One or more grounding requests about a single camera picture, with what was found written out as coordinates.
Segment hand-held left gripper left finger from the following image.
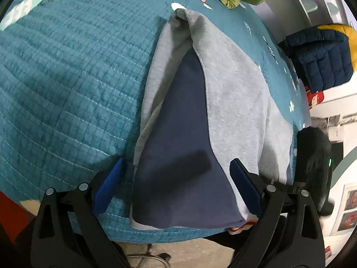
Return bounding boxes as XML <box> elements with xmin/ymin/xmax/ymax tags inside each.
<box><xmin>30</xmin><ymin>157</ymin><xmax>132</xmax><ymax>268</ymax></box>

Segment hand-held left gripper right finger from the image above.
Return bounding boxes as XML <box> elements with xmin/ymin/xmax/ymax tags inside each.
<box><xmin>229</xmin><ymin>158</ymin><xmax>326</xmax><ymax>268</ymax></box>

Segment grey and navy sweatshirt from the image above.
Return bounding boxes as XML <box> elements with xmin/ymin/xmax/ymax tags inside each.
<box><xmin>130</xmin><ymin>8</ymin><xmax>294</xmax><ymax>235</ymax></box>

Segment red printed item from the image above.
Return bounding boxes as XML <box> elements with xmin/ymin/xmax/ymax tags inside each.
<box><xmin>305</xmin><ymin>88</ymin><xmax>326</xmax><ymax>109</ymax></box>

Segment office chair base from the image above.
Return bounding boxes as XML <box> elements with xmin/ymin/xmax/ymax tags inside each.
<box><xmin>125</xmin><ymin>243</ymin><xmax>172</xmax><ymax>268</ymax></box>

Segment orange-red cloth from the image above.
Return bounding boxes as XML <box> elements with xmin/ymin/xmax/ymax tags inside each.
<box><xmin>0</xmin><ymin>192</ymin><xmax>39</xmax><ymax>244</ymax></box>

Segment teal quilted printed blanket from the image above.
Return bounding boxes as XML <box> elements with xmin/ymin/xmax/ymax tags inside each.
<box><xmin>0</xmin><ymin>0</ymin><xmax>313</xmax><ymax>244</ymax></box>

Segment navy and yellow puffer jacket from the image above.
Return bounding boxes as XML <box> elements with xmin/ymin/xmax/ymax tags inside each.
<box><xmin>277</xmin><ymin>24</ymin><xmax>357</xmax><ymax>94</ymax></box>

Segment wall pictures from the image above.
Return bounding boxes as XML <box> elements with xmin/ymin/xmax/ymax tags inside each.
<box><xmin>330</xmin><ymin>182</ymin><xmax>357</xmax><ymax>234</ymax></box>

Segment white furniture frame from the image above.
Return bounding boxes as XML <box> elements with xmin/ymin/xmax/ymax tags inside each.
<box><xmin>245</xmin><ymin>0</ymin><xmax>350</xmax><ymax>46</ymax></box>

